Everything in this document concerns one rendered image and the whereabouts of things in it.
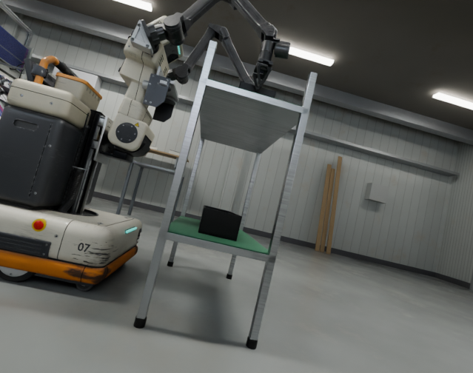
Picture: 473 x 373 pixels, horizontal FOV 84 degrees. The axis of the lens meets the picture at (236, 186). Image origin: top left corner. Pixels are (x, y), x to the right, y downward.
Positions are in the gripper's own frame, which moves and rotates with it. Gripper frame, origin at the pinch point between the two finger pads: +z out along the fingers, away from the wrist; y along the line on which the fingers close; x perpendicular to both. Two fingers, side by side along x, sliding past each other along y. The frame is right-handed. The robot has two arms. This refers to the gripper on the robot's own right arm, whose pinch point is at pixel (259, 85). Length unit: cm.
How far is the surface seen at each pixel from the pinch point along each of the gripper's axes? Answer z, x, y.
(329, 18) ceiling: -249, -110, 238
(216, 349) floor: 104, -4, -16
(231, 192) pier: 18, -51, 486
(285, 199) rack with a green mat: 47, -18, -12
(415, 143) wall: -209, -484, 481
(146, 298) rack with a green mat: 93, 24, -11
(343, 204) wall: -14, -325, 487
